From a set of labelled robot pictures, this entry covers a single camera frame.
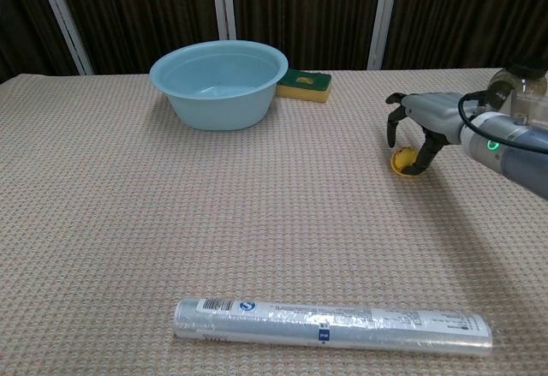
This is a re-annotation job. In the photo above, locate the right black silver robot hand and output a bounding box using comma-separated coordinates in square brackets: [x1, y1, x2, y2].
[384, 92, 477, 177]

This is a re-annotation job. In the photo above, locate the glass jar black lid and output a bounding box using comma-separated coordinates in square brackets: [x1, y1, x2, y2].
[487, 55, 548, 112]

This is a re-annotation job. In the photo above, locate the green yellow sponge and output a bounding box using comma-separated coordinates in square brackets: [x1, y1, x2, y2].
[276, 69, 333, 104]

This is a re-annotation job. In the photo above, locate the dark pleated curtain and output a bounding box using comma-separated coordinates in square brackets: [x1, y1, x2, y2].
[0, 0, 548, 84]

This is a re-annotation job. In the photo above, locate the light blue plastic basin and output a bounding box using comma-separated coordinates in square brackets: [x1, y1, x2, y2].
[149, 40, 290, 132]

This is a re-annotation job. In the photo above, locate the plastic wrap roll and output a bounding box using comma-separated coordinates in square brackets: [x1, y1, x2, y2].
[173, 297, 493, 358]

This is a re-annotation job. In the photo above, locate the beige woven tablecloth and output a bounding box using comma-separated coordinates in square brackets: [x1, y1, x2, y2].
[0, 67, 548, 376]

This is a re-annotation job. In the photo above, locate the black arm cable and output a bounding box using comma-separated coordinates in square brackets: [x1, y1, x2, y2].
[457, 92, 548, 154]

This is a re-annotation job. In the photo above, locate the white metal frame post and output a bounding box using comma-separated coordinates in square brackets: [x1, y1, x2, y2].
[366, 0, 402, 71]
[209, 0, 237, 43]
[33, 0, 94, 76]

